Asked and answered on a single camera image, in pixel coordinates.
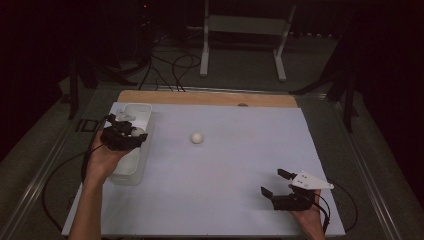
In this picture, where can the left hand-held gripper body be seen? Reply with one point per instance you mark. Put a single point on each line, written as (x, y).
(115, 138)

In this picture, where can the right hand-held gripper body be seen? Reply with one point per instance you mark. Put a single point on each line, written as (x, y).
(293, 201)

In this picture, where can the white plastic bin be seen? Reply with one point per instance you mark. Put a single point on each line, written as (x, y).
(131, 166)

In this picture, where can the plain white ball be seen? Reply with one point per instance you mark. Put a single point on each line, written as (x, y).
(197, 138)

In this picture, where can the person's left hand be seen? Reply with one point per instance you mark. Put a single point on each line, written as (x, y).
(103, 163)

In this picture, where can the person's right hand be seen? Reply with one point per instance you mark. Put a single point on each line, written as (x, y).
(313, 223)

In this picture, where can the pale blue table sheet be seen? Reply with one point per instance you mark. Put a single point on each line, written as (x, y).
(233, 200)

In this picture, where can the black tripod stand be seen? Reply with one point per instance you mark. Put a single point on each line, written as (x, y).
(86, 75)
(343, 83)

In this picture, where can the wooden table board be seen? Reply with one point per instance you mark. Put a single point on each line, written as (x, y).
(206, 98)

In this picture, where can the white metal stand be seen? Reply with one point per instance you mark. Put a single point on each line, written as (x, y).
(246, 25)

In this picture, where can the metal floor rail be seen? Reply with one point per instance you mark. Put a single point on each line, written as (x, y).
(36, 180)
(370, 180)

